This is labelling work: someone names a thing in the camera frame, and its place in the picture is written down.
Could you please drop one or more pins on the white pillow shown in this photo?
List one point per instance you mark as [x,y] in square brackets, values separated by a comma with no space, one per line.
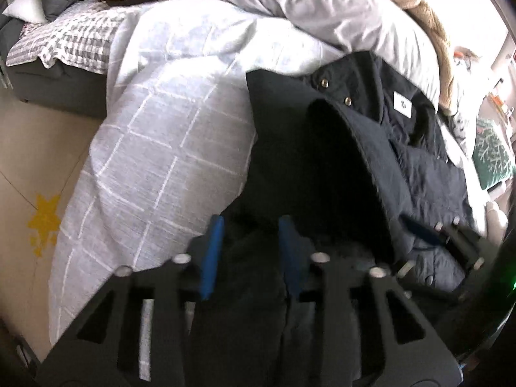
[28,6]

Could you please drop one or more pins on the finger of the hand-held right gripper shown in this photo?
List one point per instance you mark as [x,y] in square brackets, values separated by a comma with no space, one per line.
[427,286]
[421,232]

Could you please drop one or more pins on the pale grey duvet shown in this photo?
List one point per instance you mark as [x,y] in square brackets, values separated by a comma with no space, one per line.
[322,4]

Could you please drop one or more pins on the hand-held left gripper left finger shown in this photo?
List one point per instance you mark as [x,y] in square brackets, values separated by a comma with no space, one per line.
[211,258]

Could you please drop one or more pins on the dark navy jacket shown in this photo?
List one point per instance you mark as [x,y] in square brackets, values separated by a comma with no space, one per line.
[322,149]

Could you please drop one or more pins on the grey checked bedsheet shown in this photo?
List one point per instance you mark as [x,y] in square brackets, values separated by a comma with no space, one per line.
[72,44]

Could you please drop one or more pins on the tan plush blanket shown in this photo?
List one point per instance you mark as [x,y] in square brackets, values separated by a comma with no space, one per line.
[423,12]

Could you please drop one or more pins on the yellow star floor sticker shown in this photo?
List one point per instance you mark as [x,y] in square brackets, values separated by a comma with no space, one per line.
[45,221]

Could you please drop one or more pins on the green patterned cushion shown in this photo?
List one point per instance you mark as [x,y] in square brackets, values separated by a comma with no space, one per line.
[494,153]

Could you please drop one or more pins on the dark grey bed base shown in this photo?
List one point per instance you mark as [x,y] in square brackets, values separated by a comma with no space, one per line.
[52,86]

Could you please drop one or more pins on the light blue grid duvet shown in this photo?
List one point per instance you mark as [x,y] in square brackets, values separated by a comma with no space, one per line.
[161,137]

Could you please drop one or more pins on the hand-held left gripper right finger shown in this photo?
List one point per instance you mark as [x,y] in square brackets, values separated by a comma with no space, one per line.
[291,258]

